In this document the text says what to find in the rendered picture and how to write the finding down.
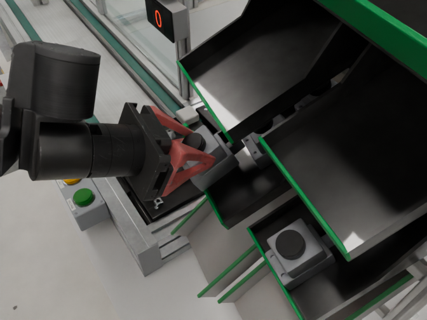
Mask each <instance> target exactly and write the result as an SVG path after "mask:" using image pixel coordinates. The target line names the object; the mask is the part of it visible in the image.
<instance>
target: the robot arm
mask: <svg viewBox="0 0 427 320"><path fill-rule="evenodd" d="M100 59H101V55H99V54H98V53H95V52H92V51H88V50H84V49H83V48H76V47H73V46H67V45H63V44H58V43H47V42H44V41H38V40H34V41H27V42H22V43H18V44H17V45H15V47H14V48H13V52H12V54H11V65H10V73H9V78H8V86H7V89H6V96H5V97H3V104H1V103H0V177H1V176H3V175H4V174H5V173H6V172H7V171H8V170H9V169H10V168H11V167H12V166H13V165H14V164H15V163H16V161H17V160H18V159H19V162H18V169H20V170H26V171H28V174H29V177H30V179H31V180H32V181H41V180H65V179H79V178H104V177H128V178H129V179H130V181H131V183H132V185H133V188H134V189H135V191H136V193H137V195H138V197H139V199H140V201H152V200H153V199H154V197H164V196H167V195H169V193H171V192H172V191H174V190H175V189H176V188H177V187H179V186H180V185H182V184H183V183H184V182H186V181H187V180H189V179H190V178H191V177H193V176H195V175H197V174H199V173H201V172H202V171H205V170H207V169H209V168H211V167H212V166H213V164H214V162H215V160H216V158H215V157H214V156H211V155H210V154H207V153H205V152H202V151H200V150H198V149H195V148H192V147H190V146H188V145H185V144H183V143H181V141H183V139H184V138H180V139H175V140H171V138H170V136H169V135H168V133H167V132H166V130H165V129H164V127H163V126H166V127H168V128H170V129H172V130H174V131H176V132H177V133H180V134H181V135H184V136H185V137H186V136H187V135H188V134H190V133H193V132H194V131H192V130H190V129H189V128H187V127H185V126H184V125H182V124H180V123H179V122H177V121H176V120H174V119H173V118H171V117H170V116H168V115H167V114H165V113H164V112H162V111H161V110H159V109H158V108H157V107H155V106H153V105H143V107H142V110H141V112H140V113H139V112H138V110H137V109H136V108H137V104H138V103H133V102H125V104H124V107H123V110H122V113H121V116H120V119H119V123H118V124H110V123H80V122H81V121H82V120H84V119H89V118H91V117H93V112H94V106H95V97H96V92H97V83H98V73H99V68H100ZM168 151H169V153H168ZM167 154H168V155H167ZM187 161H200V162H203V163H201V164H199V165H196V166H193V167H192V168H188V169H186V170H184V171H180V172H178V173H176V172H177V170H178V169H179V168H180V167H182V166H183V165H184V164H185V163H186V162H187Z"/></svg>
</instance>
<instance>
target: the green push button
mask: <svg viewBox="0 0 427 320"><path fill-rule="evenodd" d="M92 199H93V193H92V191H91V190H90V189H87V188H83V189H79V190H77V191H76V192H75V193H74V195H73V200H74V202H75V203H76V204H77V205H80V206H83V205H86V204H88V203H90V202H91V201H92Z"/></svg>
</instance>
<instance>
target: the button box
mask: <svg viewBox="0 0 427 320"><path fill-rule="evenodd" d="M55 181H56V183H57V185H58V187H59V189H60V191H61V193H62V195H63V197H64V199H65V201H66V203H67V205H68V207H69V209H70V211H71V213H72V215H73V216H74V218H75V220H76V222H77V224H78V226H79V228H80V230H81V231H84V230H86V229H89V228H90V227H93V226H94V225H96V224H98V223H100V222H102V221H104V220H106V219H108V218H110V217H111V215H110V213H109V210H108V207H107V205H106V202H105V200H104V198H103V197H102V195H101V193H100V192H99V190H98V189H97V186H96V185H95V183H94V181H93V180H92V178H80V179H79V181H77V182H76V183H72V184H69V183H65V182H64V181H63V180H55ZM83 188H87V189H90V190H91V191H92V193H93V199H92V201H91V202H90V203H88V204H86V205H83V206H80V205H77V204H76V203H75V202H74V200H73V195H74V193H75V192H76V191H77V190H79V189H83Z"/></svg>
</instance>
